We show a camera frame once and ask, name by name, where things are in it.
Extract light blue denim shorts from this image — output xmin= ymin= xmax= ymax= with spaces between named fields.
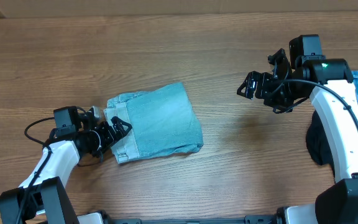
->
xmin=104 ymin=83 xmax=204 ymax=164

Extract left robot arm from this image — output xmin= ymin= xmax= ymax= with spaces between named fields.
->
xmin=0 ymin=106 xmax=132 ymax=223

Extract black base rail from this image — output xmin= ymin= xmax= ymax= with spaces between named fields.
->
xmin=79 ymin=210 xmax=279 ymax=224

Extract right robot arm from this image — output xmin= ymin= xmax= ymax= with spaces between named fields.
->
xmin=237 ymin=34 xmax=358 ymax=223

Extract black garment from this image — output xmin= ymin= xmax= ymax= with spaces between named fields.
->
xmin=305 ymin=111 xmax=335 ymax=175

